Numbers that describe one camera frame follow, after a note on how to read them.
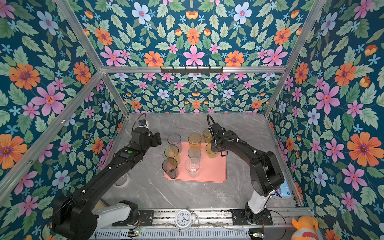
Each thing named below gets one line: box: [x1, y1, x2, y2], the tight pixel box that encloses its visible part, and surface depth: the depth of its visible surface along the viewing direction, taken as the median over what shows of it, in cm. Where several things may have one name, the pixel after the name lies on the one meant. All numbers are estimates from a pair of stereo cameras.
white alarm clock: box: [175, 209, 197, 231], surface depth 72 cm
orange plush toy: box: [291, 216, 319, 240], surface depth 67 cm
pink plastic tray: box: [164, 142, 227, 183], surface depth 90 cm
